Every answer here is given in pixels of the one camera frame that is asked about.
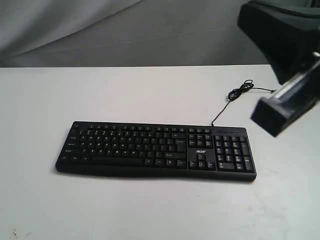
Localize black usb cable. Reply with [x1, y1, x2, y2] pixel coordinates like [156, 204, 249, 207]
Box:
[210, 79, 277, 127]

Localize black Acer keyboard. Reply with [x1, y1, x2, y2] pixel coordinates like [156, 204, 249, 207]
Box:
[55, 121, 257, 182]

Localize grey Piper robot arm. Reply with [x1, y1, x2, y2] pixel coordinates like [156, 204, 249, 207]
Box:
[237, 0, 320, 85]

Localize grey backdrop cloth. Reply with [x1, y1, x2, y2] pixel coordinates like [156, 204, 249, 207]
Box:
[0, 0, 267, 67]

